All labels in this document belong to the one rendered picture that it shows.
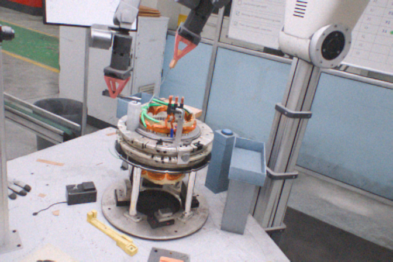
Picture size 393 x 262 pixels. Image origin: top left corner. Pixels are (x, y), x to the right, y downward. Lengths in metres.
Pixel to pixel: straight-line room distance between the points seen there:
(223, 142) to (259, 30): 2.10
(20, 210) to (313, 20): 1.13
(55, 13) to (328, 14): 1.37
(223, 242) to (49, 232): 0.55
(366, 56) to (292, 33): 1.89
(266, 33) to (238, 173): 2.37
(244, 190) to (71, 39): 3.05
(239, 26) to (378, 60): 1.19
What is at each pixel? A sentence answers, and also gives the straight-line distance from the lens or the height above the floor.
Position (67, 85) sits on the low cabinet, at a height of 0.35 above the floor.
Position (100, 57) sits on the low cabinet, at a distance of 3.70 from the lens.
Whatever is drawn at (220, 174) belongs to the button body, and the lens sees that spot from 1.45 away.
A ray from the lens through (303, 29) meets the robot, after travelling 1.29.
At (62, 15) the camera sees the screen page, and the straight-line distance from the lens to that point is 2.10.
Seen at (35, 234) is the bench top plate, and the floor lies 0.78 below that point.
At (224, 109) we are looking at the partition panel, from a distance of 3.65.
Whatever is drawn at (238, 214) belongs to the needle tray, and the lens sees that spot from 1.27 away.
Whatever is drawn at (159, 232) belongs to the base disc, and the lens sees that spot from 1.21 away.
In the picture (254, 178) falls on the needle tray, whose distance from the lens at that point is 1.11.
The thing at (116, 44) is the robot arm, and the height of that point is 1.34.
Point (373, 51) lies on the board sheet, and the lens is 3.18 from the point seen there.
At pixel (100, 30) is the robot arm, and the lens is 1.16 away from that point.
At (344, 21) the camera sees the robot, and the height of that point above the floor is 1.51.
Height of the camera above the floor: 1.55
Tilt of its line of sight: 22 degrees down
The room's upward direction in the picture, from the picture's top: 10 degrees clockwise
